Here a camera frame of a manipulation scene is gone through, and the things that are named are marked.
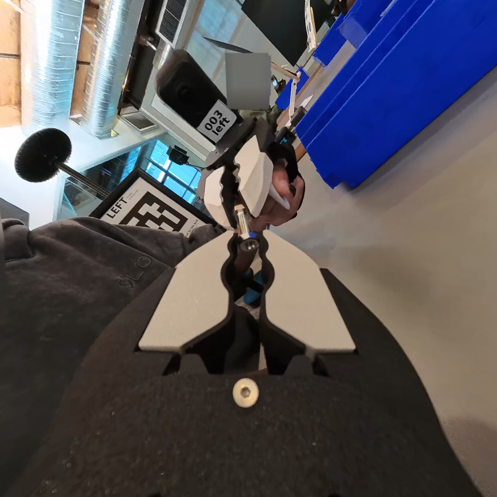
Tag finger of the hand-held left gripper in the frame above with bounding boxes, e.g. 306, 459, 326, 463
233, 138, 293, 220
200, 165, 243, 231

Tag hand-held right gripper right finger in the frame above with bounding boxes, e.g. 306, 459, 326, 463
250, 230, 356, 367

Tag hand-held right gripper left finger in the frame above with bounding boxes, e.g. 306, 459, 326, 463
138, 230, 247, 367

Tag person's left hand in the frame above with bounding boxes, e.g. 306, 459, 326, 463
263, 159, 306, 227

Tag black white marker board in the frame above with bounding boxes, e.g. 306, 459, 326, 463
90, 170, 212, 235

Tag white document stand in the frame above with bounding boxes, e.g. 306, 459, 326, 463
289, 66, 317, 134

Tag black monitor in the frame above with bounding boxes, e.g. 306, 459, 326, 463
239, 0, 313, 68

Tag person's dark clothing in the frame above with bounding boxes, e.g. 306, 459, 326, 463
0, 218, 222, 497

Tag black pole stand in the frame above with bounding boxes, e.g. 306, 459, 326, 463
14, 128, 113, 200

